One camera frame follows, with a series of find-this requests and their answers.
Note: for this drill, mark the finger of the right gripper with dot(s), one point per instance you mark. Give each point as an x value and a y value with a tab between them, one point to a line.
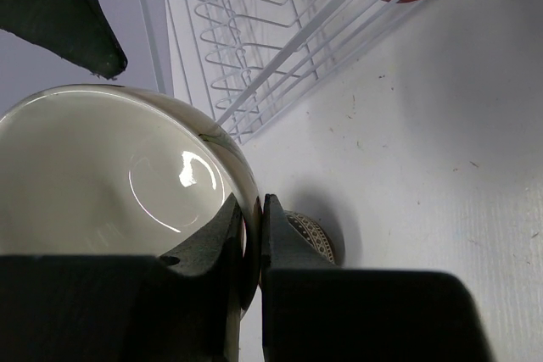
75	30

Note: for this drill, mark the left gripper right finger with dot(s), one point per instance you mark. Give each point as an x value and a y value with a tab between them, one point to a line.
313	310

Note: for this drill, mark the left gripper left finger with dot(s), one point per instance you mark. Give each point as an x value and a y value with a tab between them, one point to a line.
181	306

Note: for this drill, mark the beige bowl with flower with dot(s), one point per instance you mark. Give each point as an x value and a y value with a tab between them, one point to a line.
114	170

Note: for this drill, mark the brown rimmed beige bowl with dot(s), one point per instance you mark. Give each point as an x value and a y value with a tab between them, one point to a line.
313	233

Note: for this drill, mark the white wire dish rack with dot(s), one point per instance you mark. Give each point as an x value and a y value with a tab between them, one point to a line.
244	62

